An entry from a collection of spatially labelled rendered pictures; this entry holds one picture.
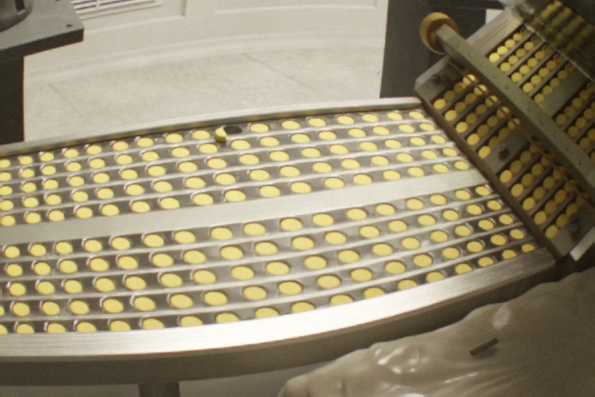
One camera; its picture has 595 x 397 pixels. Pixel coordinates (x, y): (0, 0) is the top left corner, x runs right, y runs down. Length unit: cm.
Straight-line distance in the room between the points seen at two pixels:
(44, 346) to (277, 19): 278
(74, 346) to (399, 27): 92
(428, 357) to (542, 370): 6
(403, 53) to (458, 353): 89
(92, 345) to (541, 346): 22
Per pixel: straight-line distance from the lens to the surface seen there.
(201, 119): 54
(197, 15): 297
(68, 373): 36
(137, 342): 36
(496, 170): 53
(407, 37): 118
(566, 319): 38
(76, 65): 293
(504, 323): 37
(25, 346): 36
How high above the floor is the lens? 121
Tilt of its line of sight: 31 degrees down
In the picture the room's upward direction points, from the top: 6 degrees clockwise
